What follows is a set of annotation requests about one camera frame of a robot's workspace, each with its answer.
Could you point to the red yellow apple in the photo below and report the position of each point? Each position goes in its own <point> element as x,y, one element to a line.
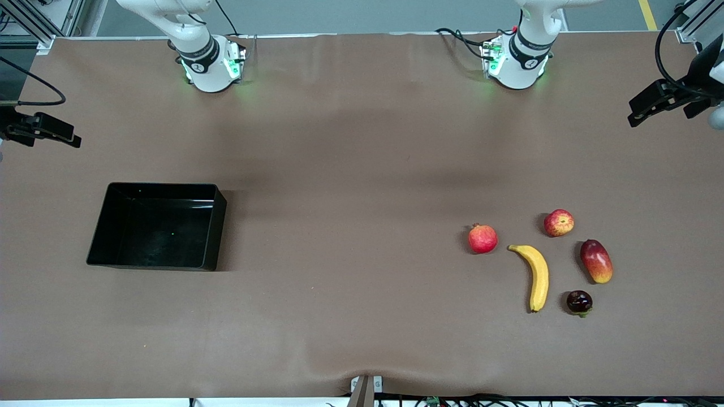
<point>559,223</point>

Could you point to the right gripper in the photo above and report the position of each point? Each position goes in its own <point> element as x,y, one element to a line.
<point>7,120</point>

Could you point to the aluminium frame profile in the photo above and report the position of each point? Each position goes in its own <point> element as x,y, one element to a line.
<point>34,22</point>
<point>698,22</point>

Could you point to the black plastic box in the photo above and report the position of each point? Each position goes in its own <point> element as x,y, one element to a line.
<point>158,232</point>

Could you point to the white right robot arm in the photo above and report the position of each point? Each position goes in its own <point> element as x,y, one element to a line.
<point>206,62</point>

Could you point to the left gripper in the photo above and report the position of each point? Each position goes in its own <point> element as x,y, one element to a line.
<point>697,86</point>

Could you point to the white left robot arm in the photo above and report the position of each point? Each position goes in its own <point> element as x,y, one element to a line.
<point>523,62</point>

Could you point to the red pomegranate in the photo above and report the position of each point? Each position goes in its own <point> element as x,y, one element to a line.
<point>482,239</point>

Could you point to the brown table mat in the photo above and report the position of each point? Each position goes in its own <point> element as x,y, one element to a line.
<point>362,169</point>

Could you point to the red yellow mango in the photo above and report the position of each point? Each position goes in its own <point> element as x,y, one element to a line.
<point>597,262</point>

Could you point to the yellow banana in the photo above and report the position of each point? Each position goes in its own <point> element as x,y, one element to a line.
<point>539,277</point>

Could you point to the dark purple mangosteen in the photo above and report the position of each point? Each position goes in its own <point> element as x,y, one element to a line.
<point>579,302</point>

